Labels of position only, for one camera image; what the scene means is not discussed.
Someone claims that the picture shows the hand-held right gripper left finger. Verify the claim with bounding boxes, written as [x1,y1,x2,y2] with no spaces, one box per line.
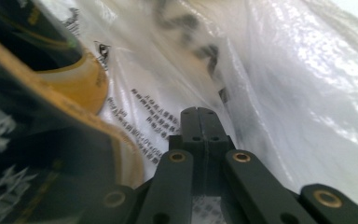
[168,106,207,197]

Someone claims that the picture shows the translucent printed plastic bag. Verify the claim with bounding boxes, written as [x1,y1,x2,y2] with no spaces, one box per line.
[34,0,358,224]

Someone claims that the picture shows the black gold-edged packet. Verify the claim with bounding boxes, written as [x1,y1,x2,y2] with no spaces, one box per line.
[0,27,145,224]

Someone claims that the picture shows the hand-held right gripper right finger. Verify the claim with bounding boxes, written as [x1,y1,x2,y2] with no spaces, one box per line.
[197,106,237,197]

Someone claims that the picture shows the black yellow round container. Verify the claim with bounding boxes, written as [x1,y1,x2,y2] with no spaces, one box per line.
[0,0,110,117]

